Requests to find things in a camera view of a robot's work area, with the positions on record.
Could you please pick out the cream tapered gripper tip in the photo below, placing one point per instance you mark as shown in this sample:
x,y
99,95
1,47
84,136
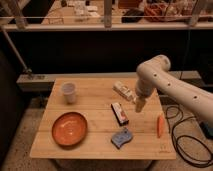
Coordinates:
x,y
140,103

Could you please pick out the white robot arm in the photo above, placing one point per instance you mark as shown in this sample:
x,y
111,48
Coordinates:
x,y
153,74

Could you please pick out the white plastic bottle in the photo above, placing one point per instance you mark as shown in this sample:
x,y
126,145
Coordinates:
x,y
123,90

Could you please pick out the orange carrot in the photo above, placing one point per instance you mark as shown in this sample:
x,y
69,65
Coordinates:
x,y
160,125

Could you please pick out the wooden table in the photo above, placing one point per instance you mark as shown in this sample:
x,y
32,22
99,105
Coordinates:
x,y
94,99

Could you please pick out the orange bowl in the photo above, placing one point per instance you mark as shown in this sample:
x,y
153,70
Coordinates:
x,y
69,129

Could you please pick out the black bag on shelf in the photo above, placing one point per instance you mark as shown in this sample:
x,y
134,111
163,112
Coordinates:
x,y
132,16

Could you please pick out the diagonal metal strut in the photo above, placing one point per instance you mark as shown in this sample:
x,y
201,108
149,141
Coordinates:
x,y
26,69

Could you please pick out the grey metal rail beam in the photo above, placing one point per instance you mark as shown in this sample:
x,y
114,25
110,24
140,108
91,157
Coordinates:
x,y
44,82

